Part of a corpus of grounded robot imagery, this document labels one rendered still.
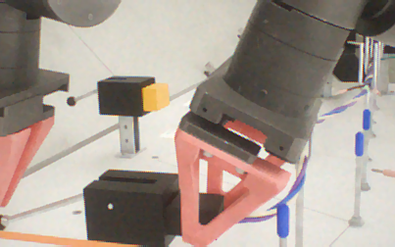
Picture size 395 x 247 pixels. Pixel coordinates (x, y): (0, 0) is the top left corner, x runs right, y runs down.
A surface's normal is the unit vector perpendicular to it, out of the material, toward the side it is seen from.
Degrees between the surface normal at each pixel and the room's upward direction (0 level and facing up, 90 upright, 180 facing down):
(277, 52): 89
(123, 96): 90
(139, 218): 87
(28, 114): 50
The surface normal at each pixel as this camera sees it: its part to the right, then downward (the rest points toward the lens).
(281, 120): 0.37, -0.86
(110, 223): -0.29, 0.25
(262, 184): -0.40, 0.55
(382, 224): -0.04, -0.97
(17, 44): 0.65, 0.29
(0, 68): 0.36, 0.32
